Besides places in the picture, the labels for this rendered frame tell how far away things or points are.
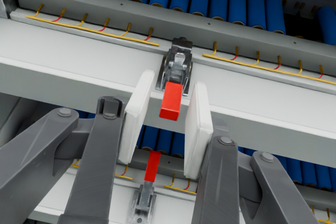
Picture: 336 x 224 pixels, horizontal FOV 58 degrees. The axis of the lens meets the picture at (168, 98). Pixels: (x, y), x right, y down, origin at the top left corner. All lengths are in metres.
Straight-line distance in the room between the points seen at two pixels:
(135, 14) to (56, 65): 0.08
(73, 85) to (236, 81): 0.14
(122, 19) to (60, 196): 0.22
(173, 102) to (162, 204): 0.22
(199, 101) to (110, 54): 0.13
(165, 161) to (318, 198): 0.20
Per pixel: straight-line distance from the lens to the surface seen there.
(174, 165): 0.39
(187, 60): 0.26
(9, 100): 0.40
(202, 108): 0.16
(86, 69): 0.27
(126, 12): 0.29
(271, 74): 0.29
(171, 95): 0.20
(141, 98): 0.16
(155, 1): 0.31
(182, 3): 0.31
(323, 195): 0.46
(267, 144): 0.29
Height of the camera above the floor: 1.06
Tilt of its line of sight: 33 degrees down
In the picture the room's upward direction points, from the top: 14 degrees clockwise
